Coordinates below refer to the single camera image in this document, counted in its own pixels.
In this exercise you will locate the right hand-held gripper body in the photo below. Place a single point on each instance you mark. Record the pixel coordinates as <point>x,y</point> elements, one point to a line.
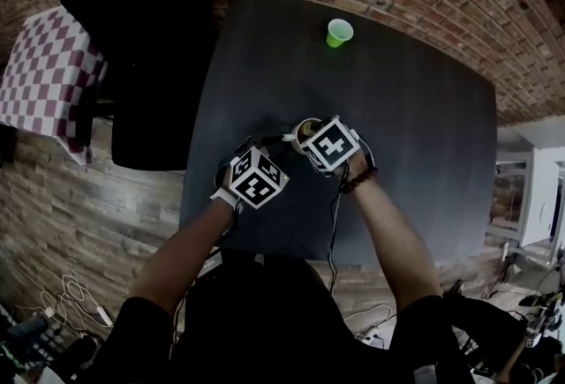
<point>332,145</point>

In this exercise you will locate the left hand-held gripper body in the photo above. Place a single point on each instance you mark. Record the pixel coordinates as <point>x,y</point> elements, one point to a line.
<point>258,185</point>

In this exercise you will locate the green plastic cup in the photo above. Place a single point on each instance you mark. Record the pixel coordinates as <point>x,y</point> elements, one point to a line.
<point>337,38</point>

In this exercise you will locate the person's left forearm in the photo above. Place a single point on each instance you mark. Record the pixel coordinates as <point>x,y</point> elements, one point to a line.
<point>185,250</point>

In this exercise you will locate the person's right forearm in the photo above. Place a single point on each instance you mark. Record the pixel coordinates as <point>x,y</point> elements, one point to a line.
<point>393,241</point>

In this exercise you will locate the person's right hand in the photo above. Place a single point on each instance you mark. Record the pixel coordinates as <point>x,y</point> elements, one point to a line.
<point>353,168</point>

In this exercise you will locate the person's left hand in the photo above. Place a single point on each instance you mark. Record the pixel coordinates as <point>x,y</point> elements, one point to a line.
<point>225,182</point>

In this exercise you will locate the dark grey table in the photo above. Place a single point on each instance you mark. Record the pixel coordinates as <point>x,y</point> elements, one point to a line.
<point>397,130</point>

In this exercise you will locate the person's black shirt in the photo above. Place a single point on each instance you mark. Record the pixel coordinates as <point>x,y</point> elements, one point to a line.
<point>265,329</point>

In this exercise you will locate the black mesh office chair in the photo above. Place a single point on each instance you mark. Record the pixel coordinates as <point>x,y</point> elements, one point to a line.
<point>145,64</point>

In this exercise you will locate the white power strip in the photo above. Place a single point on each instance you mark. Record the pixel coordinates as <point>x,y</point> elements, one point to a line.
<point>103,316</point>

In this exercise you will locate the white cabinet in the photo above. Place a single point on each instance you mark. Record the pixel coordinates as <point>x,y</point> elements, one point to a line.
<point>540,197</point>

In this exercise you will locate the red white checkered tablecloth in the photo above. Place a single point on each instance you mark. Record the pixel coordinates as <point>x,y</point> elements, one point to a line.
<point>39,73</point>

